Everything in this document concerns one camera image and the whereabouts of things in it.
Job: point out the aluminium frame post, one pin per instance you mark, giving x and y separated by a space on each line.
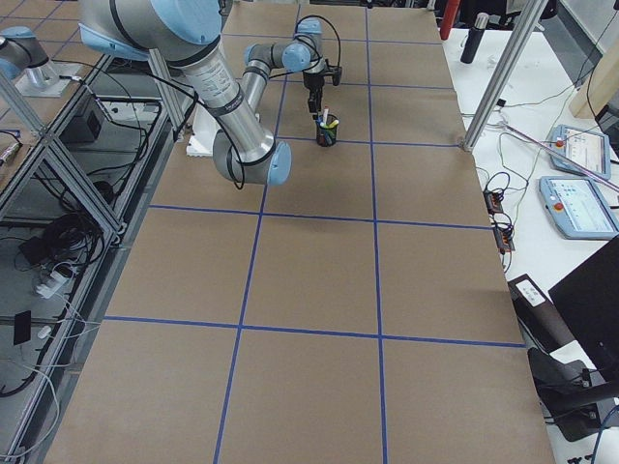
519 38

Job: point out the teach pendant tablet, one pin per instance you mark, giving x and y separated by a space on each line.
577 208
588 148

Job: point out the black thermos bottle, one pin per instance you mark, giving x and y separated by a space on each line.
474 38

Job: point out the red cylinder object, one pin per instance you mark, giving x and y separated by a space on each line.
448 18

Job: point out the white power strip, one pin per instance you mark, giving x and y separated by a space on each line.
55 281

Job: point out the upper teach pendant tablet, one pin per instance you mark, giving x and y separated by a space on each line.
588 148

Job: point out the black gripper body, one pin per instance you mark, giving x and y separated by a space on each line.
312 82

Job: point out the lower teach pendant tablet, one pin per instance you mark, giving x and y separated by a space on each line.
577 208

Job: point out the black labelled box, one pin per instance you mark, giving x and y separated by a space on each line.
539 314

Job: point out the black monitor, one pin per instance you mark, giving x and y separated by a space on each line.
587 301

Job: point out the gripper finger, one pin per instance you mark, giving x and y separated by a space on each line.
311 102
317 102

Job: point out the black mesh pen holder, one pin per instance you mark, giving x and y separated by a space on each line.
335 130

